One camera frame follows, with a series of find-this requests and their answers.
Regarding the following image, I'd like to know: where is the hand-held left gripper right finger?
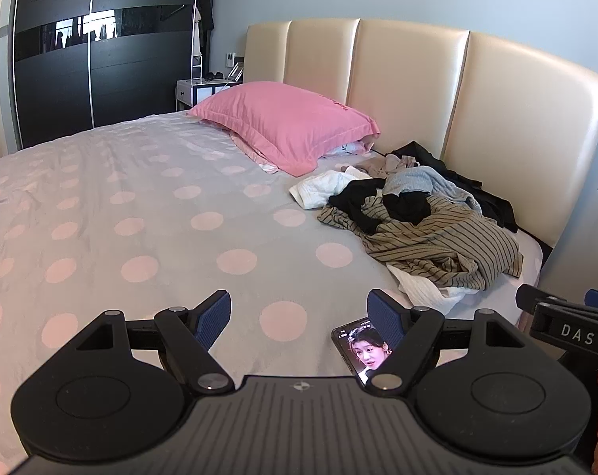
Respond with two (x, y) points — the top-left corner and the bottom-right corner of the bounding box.
(366, 288), (528, 397)

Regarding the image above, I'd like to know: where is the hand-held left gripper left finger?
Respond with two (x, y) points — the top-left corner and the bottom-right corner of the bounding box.
(74, 289), (235, 397)

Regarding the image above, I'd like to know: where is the black smartphone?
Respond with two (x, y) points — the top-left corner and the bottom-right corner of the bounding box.
(331, 315), (405, 390)

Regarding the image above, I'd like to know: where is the white ribbed garment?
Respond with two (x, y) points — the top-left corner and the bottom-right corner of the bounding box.
(385, 262), (481, 315)

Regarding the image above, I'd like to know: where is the brown striped shirt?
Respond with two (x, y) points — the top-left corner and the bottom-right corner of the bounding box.
(318, 197), (525, 292)

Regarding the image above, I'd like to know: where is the black cloth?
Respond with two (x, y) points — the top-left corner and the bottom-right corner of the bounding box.
(388, 141), (520, 234)

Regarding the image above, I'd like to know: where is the white crumpled garment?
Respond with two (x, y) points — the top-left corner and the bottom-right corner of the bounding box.
(289, 169), (375, 211)

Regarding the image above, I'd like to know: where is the beige crumpled garment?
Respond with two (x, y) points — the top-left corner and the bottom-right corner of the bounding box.
(341, 153), (419, 180)

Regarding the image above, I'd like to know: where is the grey pink polka dot bedsheet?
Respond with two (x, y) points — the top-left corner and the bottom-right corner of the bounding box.
(0, 109), (542, 475)

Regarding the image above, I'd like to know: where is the pink pillow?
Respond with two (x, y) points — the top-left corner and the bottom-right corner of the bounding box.
(186, 82), (382, 178)

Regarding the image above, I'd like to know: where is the white nightstand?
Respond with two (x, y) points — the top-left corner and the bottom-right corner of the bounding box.
(175, 78), (243, 110)

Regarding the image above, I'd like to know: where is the cream padded headboard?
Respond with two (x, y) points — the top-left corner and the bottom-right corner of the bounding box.
(242, 18), (598, 248)

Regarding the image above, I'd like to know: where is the black sliding wardrobe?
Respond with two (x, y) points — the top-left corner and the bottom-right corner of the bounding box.
(0, 0), (217, 150)

